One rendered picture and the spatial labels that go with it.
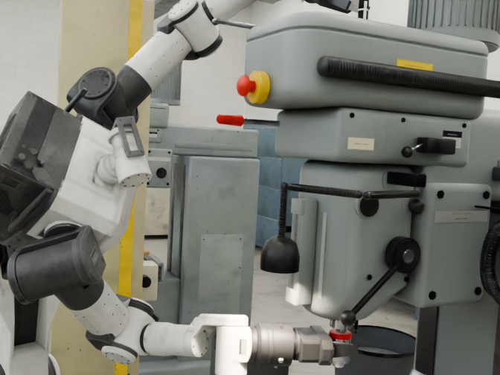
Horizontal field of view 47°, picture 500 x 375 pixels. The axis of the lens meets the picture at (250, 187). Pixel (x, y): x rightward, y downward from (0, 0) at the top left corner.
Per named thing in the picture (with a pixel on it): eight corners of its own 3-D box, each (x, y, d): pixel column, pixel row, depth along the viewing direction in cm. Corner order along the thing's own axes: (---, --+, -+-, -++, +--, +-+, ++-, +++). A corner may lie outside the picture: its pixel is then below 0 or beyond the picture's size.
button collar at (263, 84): (260, 102, 104) (261, 68, 104) (245, 103, 110) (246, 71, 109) (269, 103, 105) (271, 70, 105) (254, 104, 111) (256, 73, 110)
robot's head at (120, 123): (112, 174, 116) (120, 156, 110) (102, 137, 118) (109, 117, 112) (142, 170, 119) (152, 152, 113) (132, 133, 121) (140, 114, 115)
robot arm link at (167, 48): (206, 36, 150) (147, 96, 145) (176, -5, 142) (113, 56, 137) (229, 39, 141) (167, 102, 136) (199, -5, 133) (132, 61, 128)
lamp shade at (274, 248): (251, 268, 105) (254, 234, 105) (276, 263, 111) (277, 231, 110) (283, 275, 101) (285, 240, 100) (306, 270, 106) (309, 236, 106)
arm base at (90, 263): (29, 321, 108) (0, 281, 101) (38, 274, 119) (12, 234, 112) (106, 299, 108) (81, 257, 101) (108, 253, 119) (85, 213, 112)
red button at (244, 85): (242, 95, 104) (244, 73, 104) (233, 96, 107) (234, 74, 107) (259, 97, 105) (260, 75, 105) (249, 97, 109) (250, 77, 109)
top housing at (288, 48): (298, 100, 96) (304, 4, 95) (232, 106, 120) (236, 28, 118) (492, 120, 118) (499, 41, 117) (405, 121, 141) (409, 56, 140)
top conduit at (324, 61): (327, 75, 94) (328, 53, 94) (312, 77, 98) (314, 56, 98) (513, 99, 115) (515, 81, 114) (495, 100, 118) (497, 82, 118)
